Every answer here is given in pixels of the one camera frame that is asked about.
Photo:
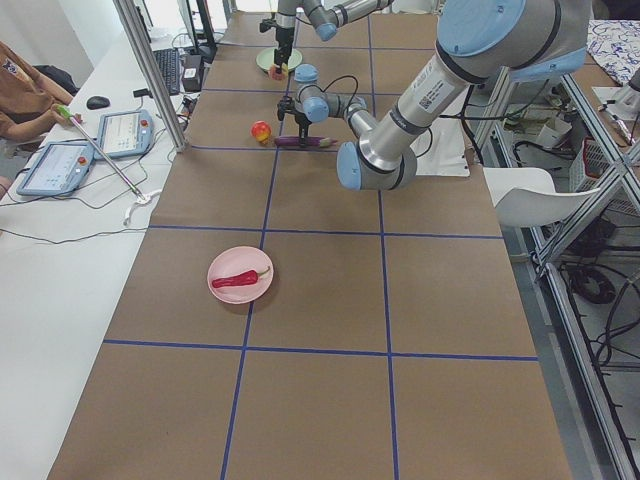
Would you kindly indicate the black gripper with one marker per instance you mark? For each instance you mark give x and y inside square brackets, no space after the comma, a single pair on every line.
[284,39]
[302,120]

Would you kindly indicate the purple eggplant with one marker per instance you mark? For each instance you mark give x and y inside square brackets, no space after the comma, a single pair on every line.
[290,142]

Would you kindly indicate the red chili pepper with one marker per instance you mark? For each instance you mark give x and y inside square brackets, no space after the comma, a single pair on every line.
[246,278]

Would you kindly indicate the yellow pink peach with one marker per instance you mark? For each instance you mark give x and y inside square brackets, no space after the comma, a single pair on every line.
[278,72]

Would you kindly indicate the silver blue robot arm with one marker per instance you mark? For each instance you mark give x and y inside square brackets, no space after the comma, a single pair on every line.
[535,40]
[325,21]

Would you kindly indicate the green plate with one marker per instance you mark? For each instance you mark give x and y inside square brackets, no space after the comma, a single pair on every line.
[265,59]

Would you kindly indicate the red yellow pomegranate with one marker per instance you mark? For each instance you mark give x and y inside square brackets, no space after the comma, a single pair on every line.
[261,131]

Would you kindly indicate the black keyboard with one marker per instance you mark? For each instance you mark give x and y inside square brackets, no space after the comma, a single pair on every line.
[168,61]

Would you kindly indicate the pink plate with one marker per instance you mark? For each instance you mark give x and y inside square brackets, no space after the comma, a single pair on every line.
[236,260]

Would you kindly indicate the far teach pendant tablet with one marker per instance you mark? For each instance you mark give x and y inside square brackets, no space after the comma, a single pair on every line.
[125,134]

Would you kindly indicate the teach pendant tablet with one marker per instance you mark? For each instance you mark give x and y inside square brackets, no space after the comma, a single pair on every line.
[125,134]
[58,170]

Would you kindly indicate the black computer mouse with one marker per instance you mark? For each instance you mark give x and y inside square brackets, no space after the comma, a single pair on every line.
[97,102]

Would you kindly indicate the long metal rod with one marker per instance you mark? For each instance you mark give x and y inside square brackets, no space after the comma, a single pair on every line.
[141,198]

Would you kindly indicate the white chair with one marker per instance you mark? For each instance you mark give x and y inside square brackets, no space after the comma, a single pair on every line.
[526,197]

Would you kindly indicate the near teach pendant tablet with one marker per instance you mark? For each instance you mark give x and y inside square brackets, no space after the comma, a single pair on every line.
[58,170]

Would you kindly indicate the person in brown shirt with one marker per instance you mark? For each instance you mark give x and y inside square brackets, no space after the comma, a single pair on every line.
[29,99]

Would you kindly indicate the white plastic basket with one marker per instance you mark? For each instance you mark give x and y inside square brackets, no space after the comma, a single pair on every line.
[588,166]

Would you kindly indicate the aluminium frame post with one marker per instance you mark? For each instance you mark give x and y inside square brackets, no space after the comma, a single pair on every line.
[135,32]

